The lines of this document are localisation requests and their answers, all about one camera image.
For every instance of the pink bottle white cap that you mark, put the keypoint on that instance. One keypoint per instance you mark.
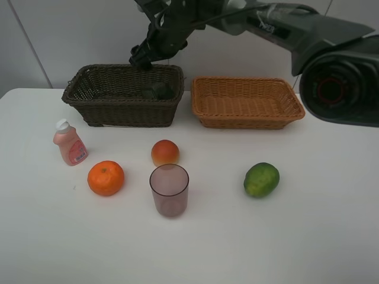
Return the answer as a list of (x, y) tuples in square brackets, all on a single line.
[(72, 148)]

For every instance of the orange mandarin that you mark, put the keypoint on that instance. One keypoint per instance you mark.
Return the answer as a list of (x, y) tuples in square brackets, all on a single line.
[(106, 178)]

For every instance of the purple translucent cup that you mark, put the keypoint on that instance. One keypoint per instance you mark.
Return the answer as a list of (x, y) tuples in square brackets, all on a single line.
[(169, 184)]

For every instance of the dark brown wicker basket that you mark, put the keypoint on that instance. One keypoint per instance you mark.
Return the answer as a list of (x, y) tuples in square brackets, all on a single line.
[(110, 94)]

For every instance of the round bread bun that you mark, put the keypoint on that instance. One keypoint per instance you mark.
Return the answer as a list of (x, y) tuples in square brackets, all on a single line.
[(165, 152)]

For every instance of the green lime fruit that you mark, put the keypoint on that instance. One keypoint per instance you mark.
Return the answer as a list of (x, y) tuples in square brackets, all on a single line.
[(260, 180)]

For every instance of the light orange wicker basket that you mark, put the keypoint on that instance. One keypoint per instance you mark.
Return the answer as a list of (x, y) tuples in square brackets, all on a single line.
[(244, 103)]

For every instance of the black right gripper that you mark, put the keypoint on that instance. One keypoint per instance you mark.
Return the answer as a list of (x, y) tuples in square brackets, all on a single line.
[(171, 23)]

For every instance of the black rectangular box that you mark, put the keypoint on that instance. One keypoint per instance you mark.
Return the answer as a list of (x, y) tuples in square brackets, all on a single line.
[(157, 91)]

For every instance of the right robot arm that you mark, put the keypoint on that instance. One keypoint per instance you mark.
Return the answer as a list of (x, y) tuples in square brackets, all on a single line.
[(337, 60)]

